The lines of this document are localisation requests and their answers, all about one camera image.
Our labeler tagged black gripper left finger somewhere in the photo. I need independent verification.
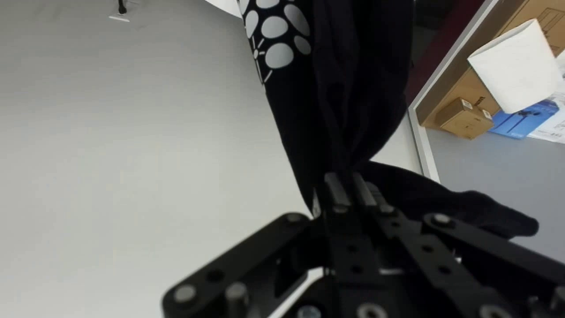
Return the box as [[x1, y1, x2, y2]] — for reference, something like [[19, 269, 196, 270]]
[[323, 171, 353, 216]]

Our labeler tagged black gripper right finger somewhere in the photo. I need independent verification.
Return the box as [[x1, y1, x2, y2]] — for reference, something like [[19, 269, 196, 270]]
[[351, 171, 385, 214]]

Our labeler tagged black t-shirt white logo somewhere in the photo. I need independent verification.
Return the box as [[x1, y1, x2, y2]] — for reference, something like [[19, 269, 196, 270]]
[[237, 0, 540, 240]]

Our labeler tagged flat cardboard box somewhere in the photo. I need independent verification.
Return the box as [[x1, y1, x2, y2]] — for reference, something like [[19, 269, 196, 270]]
[[415, 0, 565, 141]]

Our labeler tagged grey desk partition panel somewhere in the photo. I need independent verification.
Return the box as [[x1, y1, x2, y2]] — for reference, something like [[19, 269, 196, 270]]
[[406, 0, 565, 261]]

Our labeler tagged blue flat box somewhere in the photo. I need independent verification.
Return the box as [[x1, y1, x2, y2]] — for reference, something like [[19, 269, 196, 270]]
[[491, 99, 562, 141]]

